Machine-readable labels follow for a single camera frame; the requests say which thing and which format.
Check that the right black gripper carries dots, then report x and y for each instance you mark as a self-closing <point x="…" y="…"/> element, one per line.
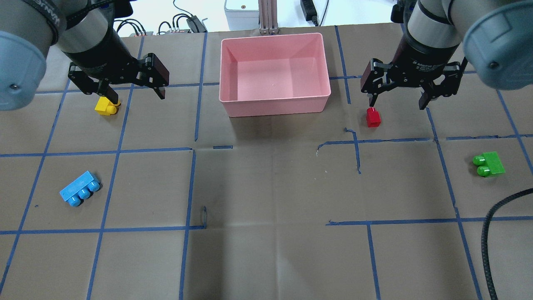
<point x="427" y="59"/>

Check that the pink plastic box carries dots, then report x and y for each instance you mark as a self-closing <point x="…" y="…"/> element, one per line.
<point x="273" y="75"/>

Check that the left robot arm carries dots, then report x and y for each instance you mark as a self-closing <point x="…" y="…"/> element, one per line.
<point x="83" y="30"/>

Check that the brown paper table cover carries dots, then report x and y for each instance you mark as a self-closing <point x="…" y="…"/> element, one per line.
<point x="195" y="205"/>

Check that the green toy block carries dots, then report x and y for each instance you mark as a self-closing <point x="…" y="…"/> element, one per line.
<point x="488" y="164"/>

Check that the yellow toy block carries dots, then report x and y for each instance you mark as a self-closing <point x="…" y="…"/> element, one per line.
<point x="105" y="107"/>

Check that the black power adapter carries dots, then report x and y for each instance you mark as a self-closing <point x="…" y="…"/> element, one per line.
<point x="309" y="11"/>

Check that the blue toy block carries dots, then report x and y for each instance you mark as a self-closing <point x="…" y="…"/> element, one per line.
<point x="80" y="189"/>

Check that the black usb hub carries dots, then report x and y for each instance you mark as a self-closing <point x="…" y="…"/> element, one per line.
<point x="195" y="25"/>

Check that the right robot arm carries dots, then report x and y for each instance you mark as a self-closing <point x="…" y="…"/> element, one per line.
<point x="440" y="38"/>

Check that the red toy block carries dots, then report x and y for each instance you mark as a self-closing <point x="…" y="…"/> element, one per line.
<point x="373" y="118"/>

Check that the white grey box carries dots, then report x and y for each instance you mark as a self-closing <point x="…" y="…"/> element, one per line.
<point x="242" y="14"/>

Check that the aluminium frame post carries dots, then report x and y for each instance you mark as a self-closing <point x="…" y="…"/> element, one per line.
<point x="268" y="20"/>

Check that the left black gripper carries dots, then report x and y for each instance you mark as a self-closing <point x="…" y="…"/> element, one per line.
<point x="101" y="55"/>

